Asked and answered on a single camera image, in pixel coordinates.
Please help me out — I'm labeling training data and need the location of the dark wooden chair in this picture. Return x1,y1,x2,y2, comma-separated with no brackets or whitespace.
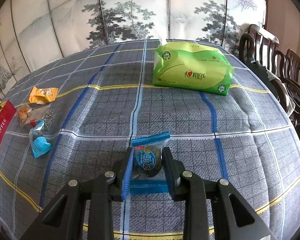
239,24,298,128
285,49,300,120

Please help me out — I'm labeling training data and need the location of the light blue snack packet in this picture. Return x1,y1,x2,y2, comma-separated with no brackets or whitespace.
29,120,52,159

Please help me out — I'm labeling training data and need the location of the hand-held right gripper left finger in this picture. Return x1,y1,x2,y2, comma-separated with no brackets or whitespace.
20,147,133,240

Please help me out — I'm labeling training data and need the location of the dark cloth on chair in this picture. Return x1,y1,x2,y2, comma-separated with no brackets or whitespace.
247,57,294,113

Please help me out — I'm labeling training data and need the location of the red and gold tin box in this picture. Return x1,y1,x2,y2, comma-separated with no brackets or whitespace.
0,100,17,174

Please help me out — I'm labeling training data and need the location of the grey seed packet red label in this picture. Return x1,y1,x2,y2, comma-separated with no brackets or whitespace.
27,106,56,130

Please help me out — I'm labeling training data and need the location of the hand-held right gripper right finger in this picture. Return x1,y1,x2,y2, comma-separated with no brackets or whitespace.
162,147,278,240

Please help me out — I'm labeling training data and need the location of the painted folding screen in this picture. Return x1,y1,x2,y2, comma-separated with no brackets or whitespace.
0,0,267,100

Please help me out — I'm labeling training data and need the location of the green tissue pack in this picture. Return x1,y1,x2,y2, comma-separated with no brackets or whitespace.
152,38,234,96

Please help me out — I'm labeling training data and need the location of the blue packet with dark ball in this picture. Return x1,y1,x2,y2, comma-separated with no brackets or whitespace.
130,131,171,194

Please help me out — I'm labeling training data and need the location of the clear packet of orange snacks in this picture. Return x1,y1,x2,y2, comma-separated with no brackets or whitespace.
17,105,38,127

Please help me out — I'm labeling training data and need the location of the yellow snack packet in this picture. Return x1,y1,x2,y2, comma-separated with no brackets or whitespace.
29,86,58,105

